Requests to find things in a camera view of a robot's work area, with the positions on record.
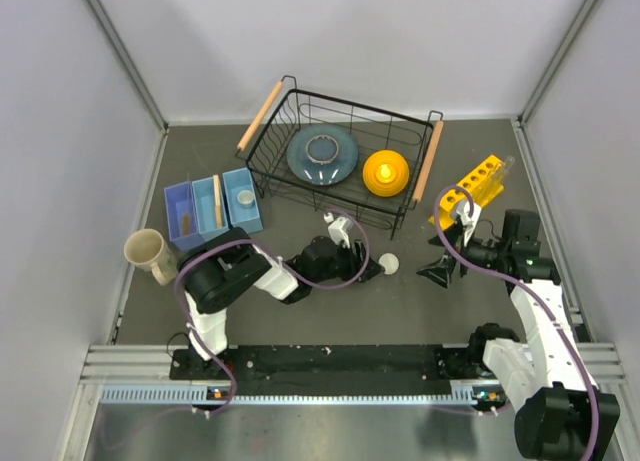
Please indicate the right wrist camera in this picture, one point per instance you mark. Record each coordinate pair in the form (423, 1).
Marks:
(468, 214)

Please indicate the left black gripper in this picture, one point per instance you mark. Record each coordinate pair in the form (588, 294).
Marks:
(354, 265)

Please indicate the small white cup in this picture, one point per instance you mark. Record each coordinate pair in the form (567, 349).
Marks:
(245, 199)

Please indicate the black wire dish rack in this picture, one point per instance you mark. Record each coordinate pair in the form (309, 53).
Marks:
(288, 109)

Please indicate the middle light blue bin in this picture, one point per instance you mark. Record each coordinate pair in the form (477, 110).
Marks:
(204, 206)

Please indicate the yellow ridged dome bowl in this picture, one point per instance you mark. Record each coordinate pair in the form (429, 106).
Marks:
(386, 173)

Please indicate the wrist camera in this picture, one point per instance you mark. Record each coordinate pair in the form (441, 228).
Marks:
(338, 228)
(468, 214)

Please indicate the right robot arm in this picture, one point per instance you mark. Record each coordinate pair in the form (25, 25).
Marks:
(560, 414)

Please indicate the clear glass test tube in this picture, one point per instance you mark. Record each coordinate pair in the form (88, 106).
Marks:
(508, 163)
(497, 178)

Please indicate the dark blue plastic bin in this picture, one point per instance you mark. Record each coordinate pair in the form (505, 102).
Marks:
(173, 196)

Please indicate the light blue bin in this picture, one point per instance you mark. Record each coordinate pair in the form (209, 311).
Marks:
(204, 206)
(250, 220)

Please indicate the wooden test tube clamp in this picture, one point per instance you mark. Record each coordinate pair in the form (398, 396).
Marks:
(217, 201)

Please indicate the blue ceramic plate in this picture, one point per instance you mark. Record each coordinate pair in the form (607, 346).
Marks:
(322, 154)

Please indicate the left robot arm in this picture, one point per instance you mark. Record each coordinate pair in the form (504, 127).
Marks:
(214, 275)

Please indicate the right light blue bin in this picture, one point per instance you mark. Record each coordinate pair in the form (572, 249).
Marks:
(250, 220)

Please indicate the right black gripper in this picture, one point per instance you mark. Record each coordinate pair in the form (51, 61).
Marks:
(439, 272)

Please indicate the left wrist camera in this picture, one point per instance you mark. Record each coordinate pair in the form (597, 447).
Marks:
(338, 228)

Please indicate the white round lid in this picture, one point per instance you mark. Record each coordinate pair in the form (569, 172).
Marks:
(389, 263)

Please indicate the beige ceramic mug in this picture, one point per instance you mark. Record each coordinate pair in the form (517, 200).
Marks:
(147, 249)

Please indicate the yellow test tube rack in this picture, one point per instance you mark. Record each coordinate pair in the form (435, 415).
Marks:
(478, 183)

